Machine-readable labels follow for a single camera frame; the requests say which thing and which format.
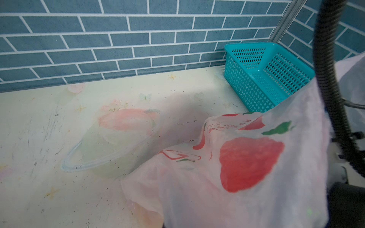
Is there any pink plastic bag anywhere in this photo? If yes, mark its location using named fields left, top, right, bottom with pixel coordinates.
left=120, top=52, right=365, bottom=228

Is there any teal plastic basket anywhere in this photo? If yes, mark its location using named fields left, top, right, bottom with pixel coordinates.
left=224, top=42, right=315, bottom=113

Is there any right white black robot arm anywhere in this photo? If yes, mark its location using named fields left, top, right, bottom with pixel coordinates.
left=313, top=1, right=365, bottom=228

